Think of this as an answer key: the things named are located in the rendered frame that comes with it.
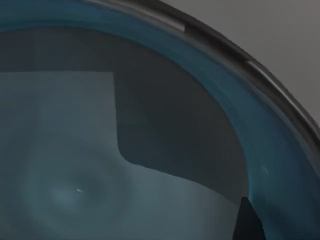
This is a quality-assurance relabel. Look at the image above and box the blue bowl with dark rim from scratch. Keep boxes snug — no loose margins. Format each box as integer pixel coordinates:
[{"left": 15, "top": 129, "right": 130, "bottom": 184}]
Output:
[{"left": 0, "top": 0, "right": 320, "bottom": 240}]

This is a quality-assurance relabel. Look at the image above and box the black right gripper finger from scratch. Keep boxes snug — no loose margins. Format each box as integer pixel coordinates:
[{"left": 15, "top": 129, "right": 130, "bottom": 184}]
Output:
[{"left": 231, "top": 196, "right": 267, "bottom": 240}]

